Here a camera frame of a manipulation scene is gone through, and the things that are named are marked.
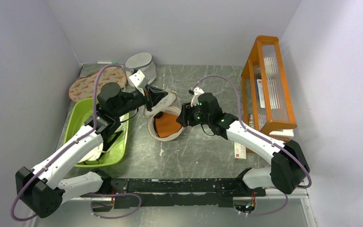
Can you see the orange wooden rack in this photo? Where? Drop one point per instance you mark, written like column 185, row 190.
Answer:
column 267, row 105

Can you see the green white marker pen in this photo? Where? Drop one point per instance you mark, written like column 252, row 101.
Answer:
column 107, row 62

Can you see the floral patterned fabric pad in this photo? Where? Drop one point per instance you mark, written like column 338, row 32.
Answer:
column 84, row 87

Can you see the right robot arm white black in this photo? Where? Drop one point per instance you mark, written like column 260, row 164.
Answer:
column 287, row 164

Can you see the green plastic basin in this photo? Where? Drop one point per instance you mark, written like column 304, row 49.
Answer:
column 81, row 111

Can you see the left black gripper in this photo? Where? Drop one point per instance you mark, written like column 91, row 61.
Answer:
column 151, row 98

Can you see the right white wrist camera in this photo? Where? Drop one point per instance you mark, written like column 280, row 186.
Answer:
column 196, row 93

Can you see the white mesh laundry bag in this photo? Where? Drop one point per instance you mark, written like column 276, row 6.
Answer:
column 143, row 61

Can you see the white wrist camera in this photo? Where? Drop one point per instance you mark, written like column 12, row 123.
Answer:
column 138, row 80
column 196, row 93

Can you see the orange bra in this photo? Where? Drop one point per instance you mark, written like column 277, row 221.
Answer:
column 165, row 124

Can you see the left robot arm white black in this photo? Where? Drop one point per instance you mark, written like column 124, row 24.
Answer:
column 44, row 187

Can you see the white bras in basin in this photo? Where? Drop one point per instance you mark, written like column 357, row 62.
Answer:
column 97, row 153

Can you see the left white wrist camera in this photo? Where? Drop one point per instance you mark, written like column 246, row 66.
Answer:
column 138, row 80

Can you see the beige mesh laundry bag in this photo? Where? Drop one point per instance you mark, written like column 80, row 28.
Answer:
column 166, row 105

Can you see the small white red box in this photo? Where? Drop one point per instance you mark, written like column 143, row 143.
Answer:
column 240, row 151

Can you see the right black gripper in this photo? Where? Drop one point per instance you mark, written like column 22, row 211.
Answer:
column 186, row 119

